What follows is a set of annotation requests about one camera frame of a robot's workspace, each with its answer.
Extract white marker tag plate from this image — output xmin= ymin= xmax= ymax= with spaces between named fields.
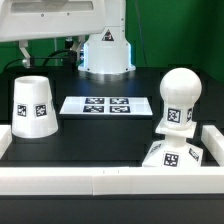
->
xmin=60 ymin=96 xmax=153 ymax=116

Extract white lamp shade cone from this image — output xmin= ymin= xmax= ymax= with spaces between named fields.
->
xmin=12 ymin=76 xmax=58 ymax=138

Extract white wall bar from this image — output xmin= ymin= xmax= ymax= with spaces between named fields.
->
xmin=0 ymin=167 xmax=224 ymax=195
xmin=201 ymin=125 xmax=224 ymax=167
xmin=0 ymin=125 xmax=12 ymax=159

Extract white lamp base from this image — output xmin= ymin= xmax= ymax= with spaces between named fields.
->
xmin=141 ymin=120 xmax=204 ymax=168

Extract white lamp bulb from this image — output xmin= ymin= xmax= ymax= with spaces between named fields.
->
xmin=160 ymin=68 xmax=202 ymax=130

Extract black cable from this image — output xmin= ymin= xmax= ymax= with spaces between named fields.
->
xmin=2 ymin=36 xmax=84 ymax=73

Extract white left wall bar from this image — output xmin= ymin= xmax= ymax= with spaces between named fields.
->
xmin=0 ymin=125 xmax=12 ymax=159

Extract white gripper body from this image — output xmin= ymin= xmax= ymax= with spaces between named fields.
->
xmin=0 ymin=0 xmax=106 ymax=42

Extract white right wall bar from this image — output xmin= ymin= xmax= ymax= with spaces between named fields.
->
xmin=201 ymin=125 xmax=224 ymax=167

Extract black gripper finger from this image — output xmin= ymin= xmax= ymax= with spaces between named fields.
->
xmin=70 ymin=35 xmax=85 ymax=58
xmin=19 ymin=40 xmax=31 ymax=68

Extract white front wall bar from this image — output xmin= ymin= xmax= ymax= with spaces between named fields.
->
xmin=0 ymin=167 xmax=224 ymax=195

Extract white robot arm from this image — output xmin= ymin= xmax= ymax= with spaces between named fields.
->
xmin=0 ymin=0 xmax=135 ymax=75

